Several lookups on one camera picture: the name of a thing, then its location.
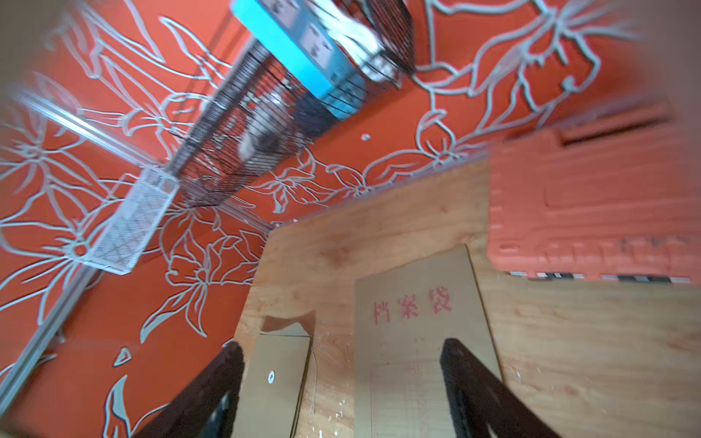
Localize white mesh basket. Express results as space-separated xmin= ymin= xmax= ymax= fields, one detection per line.
xmin=84 ymin=166 xmax=179 ymax=276

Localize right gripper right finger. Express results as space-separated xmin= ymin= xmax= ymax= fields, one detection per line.
xmin=440 ymin=338 xmax=560 ymax=438

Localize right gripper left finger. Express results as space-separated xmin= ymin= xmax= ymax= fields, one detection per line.
xmin=135 ymin=341 xmax=245 ymax=437

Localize red plastic tool case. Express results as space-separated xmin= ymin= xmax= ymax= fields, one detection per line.
xmin=487 ymin=102 xmax=700 ymax=285

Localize kraft file bag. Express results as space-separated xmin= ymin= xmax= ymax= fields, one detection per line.
xmin=232 ymin=310 xmax=316 ymax=437
xmin=354 ymin=246 xmax=501 ymax=437

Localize black wire basket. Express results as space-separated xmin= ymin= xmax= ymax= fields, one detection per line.
xmin=170 ymin=1 xmax=414 ymax=207

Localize white cable bundle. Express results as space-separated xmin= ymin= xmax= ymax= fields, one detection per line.
xmin=311 ymin=0 xmax=401 ymax=83

